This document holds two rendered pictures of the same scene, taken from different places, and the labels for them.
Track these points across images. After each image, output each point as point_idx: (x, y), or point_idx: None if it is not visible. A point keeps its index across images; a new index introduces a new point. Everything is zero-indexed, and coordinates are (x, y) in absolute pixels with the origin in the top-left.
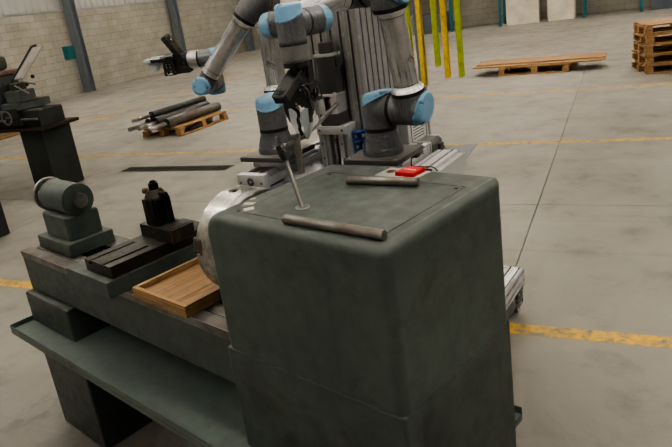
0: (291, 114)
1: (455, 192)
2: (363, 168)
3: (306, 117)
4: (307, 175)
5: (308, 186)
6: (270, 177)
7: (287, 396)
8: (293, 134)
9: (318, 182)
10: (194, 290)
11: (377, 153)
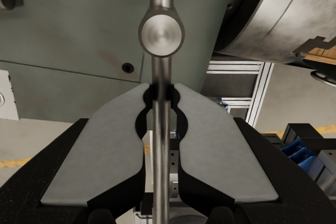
0: (232, 155)
1: None
2: (74, 110)
3: (97, 138)
4: (179, 54)
5: None
6: (330, 176)
7: None
8: (159, 11)
9: (109, 0)
10: None
11: (186, 220)
